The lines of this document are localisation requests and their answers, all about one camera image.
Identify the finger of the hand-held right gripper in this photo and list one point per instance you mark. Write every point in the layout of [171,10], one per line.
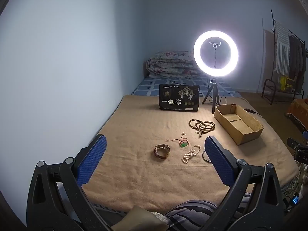
[292,143]
[306,134]

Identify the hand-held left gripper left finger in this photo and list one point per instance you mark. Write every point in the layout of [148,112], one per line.
[93,158]

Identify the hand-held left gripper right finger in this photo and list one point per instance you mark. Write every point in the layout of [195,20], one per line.
[219,158]

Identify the cardboard box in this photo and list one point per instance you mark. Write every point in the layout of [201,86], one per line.
[240,125]

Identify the reddish brown box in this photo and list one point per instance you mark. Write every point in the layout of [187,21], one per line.
[298,108]

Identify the tan blanket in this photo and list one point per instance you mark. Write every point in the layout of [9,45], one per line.
[144,173]

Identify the yellow box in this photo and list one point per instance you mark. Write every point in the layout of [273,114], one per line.
[287,83]

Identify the small device with blue screen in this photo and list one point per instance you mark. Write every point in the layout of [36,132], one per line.
[294,199]

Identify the dark striped clothing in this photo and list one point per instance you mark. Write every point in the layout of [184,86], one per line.
[190,214]

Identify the black printed snack bag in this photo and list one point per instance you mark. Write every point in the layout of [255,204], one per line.
[179,98]

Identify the tan cushion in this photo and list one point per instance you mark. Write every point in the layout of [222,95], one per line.
[137,219]

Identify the dark hanging clothes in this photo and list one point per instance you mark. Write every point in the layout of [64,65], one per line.
[294,57]

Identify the white striped hanging towel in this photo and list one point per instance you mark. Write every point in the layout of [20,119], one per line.
[281,48]

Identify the folded floral quilt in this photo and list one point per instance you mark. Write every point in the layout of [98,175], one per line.
[168,65]

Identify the black metal clothes rack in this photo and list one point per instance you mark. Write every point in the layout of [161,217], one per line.
[272,28]

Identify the phone clamp holder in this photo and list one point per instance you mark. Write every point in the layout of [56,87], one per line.
[215,42]

